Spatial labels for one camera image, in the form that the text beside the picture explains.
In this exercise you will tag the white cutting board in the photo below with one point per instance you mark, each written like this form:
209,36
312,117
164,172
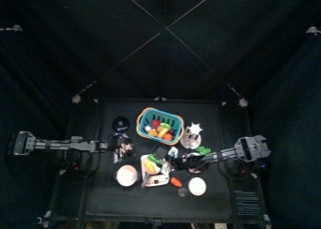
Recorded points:
148,178

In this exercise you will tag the teal basket with orange rim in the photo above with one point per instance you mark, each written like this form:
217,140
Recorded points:
161,125

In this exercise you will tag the grey frame clamp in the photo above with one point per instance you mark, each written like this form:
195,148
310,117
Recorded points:
17,28
312,30
76,98
244,102

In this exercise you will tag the white star-shaped toy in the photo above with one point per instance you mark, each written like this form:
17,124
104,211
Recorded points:
195,128

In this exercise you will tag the black round lid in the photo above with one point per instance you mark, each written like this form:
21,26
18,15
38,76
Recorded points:
121,124

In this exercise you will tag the white toy egg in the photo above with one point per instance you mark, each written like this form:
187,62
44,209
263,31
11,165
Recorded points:
148,128

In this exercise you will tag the green toy leaf vegetable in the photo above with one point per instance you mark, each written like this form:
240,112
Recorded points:
204,150

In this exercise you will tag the red toy fruit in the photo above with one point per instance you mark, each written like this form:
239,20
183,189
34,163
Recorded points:
156,123

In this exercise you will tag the pink toy food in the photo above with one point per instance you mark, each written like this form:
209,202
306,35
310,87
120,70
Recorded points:
195,170

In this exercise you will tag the green toy cucumber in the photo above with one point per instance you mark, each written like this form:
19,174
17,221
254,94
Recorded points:
156,158

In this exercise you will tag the yellow toy corn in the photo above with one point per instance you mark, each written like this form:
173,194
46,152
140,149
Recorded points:
151,167

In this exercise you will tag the purple toy eggplant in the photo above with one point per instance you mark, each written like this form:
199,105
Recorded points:
172,131

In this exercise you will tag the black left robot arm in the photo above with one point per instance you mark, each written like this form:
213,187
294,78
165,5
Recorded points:
54,144

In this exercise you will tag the orange toy fruit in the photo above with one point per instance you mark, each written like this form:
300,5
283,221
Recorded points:
168,137

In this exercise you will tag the white toy appliance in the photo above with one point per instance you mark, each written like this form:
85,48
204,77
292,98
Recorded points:
157,180

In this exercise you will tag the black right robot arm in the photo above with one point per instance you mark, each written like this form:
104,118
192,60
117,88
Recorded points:
243,149

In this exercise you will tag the orange toy carrot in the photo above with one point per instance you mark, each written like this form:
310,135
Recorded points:
176,182

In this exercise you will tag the white printed label sticker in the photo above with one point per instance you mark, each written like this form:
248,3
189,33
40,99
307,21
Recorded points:
247,202

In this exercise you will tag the black square toy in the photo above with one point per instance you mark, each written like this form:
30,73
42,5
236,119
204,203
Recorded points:
161,152

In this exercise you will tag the small clear glass cup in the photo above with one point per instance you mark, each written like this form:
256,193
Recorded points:
183,192

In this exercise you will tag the yellow toy banana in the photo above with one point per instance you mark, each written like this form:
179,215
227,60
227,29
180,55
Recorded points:
164,132

